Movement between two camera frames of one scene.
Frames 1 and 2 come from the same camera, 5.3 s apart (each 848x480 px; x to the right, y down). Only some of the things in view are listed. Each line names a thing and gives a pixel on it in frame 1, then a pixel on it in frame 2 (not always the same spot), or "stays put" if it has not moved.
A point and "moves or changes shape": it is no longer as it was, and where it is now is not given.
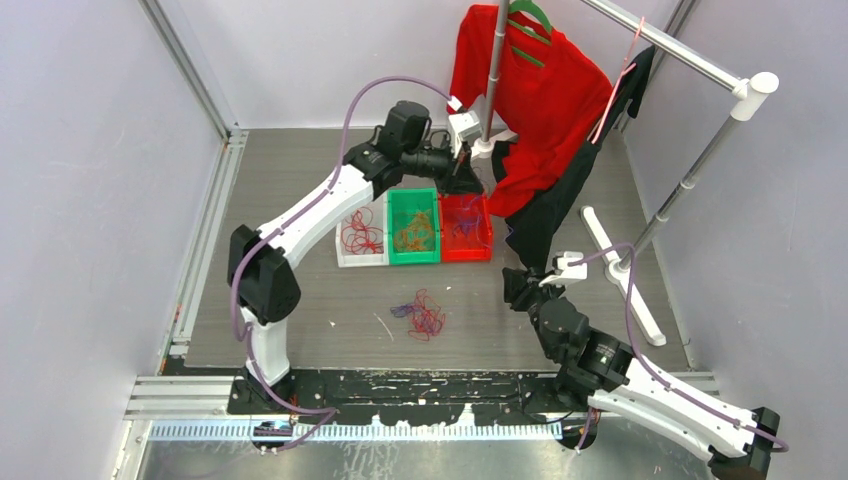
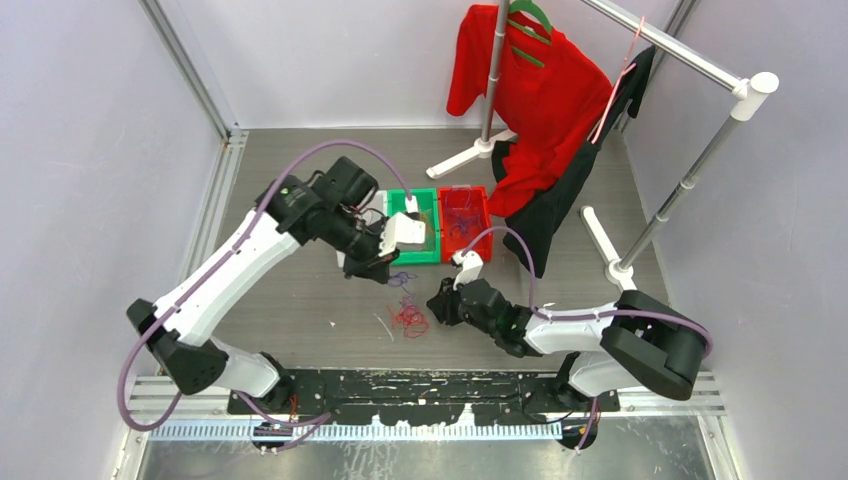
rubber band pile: [425, 314] moves or changes shape
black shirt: [534, 233] stays put
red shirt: [550, 94] stays put
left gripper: [463, 178] to [372, 266]
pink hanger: [627, 65] stays put
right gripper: [520, 284] to [442, 304]
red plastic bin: [466, 228] stays put
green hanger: [533, 9] stays put
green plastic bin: [414, 228] stays put
